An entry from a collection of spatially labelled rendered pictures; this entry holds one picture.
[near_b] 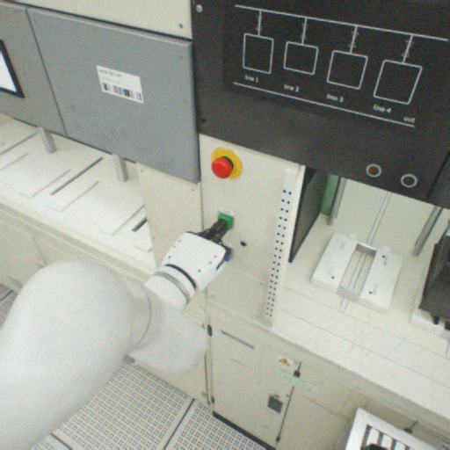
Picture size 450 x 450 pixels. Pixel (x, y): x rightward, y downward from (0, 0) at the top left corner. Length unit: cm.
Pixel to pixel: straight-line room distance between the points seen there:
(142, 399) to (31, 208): 97
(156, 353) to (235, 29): 46
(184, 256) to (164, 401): 126
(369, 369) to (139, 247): 74
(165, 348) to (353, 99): 42
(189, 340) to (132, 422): 136
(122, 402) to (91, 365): 167
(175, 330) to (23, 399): 30
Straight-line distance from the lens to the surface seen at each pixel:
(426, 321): 116
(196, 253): 74
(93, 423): 196
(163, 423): 189
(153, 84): 74
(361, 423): 113
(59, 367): 28
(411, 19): 54
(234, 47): 63
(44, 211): 151
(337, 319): 111
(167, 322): 54
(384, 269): 122
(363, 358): 108
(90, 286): 30
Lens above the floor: 178
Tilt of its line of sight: 44 degrees down
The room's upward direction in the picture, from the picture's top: straight up
